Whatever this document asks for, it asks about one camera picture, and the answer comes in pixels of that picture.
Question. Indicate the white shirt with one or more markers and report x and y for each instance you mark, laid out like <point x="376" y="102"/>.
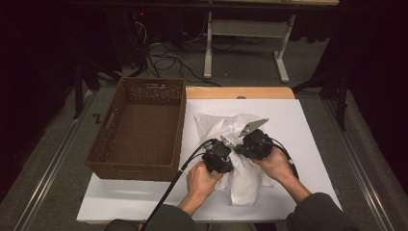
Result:
<point x="247" y="186"/>

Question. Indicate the black device with red light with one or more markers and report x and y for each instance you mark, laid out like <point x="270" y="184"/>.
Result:
<point x="128" y="38"/>

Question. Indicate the brown woven basket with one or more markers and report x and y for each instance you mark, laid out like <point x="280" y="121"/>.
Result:
<point x="141" y="128"/>

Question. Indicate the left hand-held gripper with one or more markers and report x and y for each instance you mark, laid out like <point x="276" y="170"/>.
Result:
<point x="218" y="159"/>

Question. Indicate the person's left hand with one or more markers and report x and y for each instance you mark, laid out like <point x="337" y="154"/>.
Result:
<point x="198" y="181"/>

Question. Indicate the white table mat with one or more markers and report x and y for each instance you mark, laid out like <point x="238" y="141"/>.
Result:
<point x="128" y="199"/>

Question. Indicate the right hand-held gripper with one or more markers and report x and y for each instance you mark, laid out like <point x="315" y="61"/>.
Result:
<point x="256" y="146"/>

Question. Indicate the person's right hand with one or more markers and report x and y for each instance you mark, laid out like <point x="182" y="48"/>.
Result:
<point x="277" y="168"/>

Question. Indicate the metal floor rail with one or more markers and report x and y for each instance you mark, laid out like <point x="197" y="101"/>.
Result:
<point x="48" y="179"/>
<point x="362" y="179"/>

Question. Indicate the white table leg frame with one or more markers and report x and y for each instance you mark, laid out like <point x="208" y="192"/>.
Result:
<point x="208" y="48"/>

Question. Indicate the black metal stand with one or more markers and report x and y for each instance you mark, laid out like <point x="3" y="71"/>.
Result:
<point x="342" y="102"/>
<point x="78" y="89"/>

